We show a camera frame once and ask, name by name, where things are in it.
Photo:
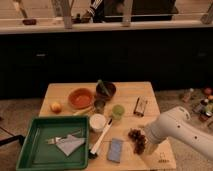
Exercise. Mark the dark grape bunch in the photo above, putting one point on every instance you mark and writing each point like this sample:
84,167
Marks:
138,139

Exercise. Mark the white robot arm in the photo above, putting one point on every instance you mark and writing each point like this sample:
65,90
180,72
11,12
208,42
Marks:
175,123

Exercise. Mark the small metal cup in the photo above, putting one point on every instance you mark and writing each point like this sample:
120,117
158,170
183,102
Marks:
99,106

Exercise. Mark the green plastic cup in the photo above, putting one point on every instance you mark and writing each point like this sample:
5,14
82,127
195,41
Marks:
117,112

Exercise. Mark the white cup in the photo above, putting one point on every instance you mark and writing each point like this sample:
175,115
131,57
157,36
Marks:
97,122

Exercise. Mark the green vegetable stick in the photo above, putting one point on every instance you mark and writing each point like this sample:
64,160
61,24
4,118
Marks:
101,84

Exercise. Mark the wooden table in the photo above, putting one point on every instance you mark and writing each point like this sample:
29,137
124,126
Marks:
126,95

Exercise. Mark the orange clay bowl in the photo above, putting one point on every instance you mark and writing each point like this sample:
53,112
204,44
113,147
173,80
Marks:
80,98

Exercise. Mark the dark snack packet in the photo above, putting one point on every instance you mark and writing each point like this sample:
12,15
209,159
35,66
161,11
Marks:
140,107

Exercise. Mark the yellow red apple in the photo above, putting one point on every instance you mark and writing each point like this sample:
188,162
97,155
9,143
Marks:
56,107

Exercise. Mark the blue sponge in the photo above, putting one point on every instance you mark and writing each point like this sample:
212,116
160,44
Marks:
115,150

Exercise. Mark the grey folded cloth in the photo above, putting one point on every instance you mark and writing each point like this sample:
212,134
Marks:
69,144

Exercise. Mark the metal fork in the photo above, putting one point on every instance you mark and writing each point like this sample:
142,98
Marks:
54,140

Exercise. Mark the green plastic tray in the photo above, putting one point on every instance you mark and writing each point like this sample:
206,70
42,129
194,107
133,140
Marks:
40,151

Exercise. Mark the white handled brush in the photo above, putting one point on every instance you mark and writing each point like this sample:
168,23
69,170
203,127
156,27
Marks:
94,149

